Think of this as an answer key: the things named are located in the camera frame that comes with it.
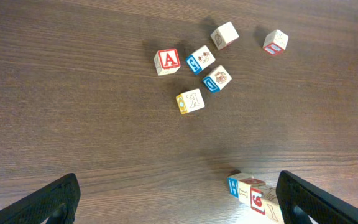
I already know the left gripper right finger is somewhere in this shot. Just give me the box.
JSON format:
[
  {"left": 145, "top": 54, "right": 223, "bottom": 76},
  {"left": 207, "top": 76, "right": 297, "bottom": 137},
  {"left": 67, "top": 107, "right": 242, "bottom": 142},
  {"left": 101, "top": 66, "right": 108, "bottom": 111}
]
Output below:
[{"left": 276, "top": 170, "right": 358, "bottom": 224}]

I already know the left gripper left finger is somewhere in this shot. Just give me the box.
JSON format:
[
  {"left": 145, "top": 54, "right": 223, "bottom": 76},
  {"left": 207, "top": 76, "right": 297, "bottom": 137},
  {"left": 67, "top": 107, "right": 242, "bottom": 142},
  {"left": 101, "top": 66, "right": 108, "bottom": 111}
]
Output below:
[{"left": 0, "top": 173, "right": 81, "bottom": 224}]

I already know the wooden block plain I elephant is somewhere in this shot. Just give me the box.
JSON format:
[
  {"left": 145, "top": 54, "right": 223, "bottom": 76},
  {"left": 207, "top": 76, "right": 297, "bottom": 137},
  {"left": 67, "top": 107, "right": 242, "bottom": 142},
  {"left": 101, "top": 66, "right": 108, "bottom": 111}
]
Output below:
[{"left": 263, "top": 194, "right": 285, "bottom": 224}]

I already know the wooden block red 6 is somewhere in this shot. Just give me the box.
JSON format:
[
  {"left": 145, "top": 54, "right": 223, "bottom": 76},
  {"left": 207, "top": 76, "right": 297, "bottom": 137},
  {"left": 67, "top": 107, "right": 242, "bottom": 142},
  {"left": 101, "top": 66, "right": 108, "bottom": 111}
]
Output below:
[{"left": 250, "top": 185, "right": 275, "bottom": 215}]

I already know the wooden block green side I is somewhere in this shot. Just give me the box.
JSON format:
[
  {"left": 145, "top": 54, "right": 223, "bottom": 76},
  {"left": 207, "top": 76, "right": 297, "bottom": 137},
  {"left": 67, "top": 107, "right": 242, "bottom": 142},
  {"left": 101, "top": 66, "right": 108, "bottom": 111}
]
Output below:
[{"left": 238, "top": 178, "right": 266, "bottom": 206}]

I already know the wooden block blue H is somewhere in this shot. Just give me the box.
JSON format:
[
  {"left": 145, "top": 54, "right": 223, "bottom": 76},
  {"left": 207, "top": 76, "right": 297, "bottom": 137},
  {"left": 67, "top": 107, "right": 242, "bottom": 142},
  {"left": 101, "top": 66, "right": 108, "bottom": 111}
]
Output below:
[{"left": 227, "top": 172, "right": 254, "bottom": 198}]

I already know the wooden block plain H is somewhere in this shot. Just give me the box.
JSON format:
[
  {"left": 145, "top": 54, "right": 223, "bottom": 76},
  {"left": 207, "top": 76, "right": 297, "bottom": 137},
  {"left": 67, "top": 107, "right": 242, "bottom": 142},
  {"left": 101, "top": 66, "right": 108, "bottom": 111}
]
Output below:
[{"left": 176, "top": 88, "right": 205, "bottom": 114}]

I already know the wooden block blue orange face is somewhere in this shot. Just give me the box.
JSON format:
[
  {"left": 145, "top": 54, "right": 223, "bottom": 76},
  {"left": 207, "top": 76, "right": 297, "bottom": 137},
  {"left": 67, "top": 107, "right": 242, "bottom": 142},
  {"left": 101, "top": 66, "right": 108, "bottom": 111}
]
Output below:
[{"left": 203, "top": 65, "right": 232, "bottom": 93}]

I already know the wooden block red side top right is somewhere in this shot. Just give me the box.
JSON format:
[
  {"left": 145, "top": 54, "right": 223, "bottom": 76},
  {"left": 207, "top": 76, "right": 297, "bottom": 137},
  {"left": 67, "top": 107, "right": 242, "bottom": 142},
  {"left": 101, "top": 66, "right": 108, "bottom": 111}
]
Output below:
[{"left": 262, "top": 29, "right": 289, "bottom": 55}]

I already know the wooden block blue side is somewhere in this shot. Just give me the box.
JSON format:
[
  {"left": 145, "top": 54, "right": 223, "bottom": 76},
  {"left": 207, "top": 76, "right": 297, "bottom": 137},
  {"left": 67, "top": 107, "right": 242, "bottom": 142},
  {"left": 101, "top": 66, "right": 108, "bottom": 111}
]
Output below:
[{"left": 186, "top": 45, "right": 216, "bottom": 75}]

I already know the wooden block red letter A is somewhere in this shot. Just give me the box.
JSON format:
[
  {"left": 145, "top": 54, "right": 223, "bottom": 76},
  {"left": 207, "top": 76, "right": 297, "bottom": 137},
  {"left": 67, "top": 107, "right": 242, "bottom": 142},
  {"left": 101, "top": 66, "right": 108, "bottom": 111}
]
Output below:
[{"left": 154, "top": 49, "right": 181, "bottom": 76}]

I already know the wooden block red K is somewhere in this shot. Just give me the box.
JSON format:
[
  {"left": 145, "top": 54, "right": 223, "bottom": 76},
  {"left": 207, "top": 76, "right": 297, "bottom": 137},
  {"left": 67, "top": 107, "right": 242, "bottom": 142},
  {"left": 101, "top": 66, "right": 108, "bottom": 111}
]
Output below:
[{"left": 211, "top": 22, "right": 239, "bottom": 50}]

